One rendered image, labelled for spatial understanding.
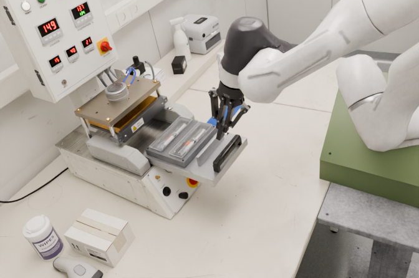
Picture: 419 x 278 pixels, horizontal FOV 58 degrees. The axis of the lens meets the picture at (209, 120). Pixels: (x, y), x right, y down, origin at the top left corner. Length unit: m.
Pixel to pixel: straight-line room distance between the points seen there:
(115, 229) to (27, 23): 0.70
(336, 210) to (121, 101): 0.82
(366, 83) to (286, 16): 2.78
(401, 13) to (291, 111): 1.07
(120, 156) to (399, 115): 0.85
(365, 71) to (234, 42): 0.33
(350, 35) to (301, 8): 2.89
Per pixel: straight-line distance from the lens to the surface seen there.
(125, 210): 1.48
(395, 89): 0.93
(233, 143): 1.22
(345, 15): 0.78
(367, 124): 0.98
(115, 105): 1.36
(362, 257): 2.16
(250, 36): 0.89
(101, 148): 1.37
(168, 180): 1.37
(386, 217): 1.37
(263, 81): 0.83
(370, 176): 1.37
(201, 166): 1.22
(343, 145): 1.37
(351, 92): 1.00
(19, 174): 1.81
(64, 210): 1.59
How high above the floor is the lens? 1.79
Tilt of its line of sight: 36 degrees down
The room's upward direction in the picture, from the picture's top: 11 degrees counter-clockwise
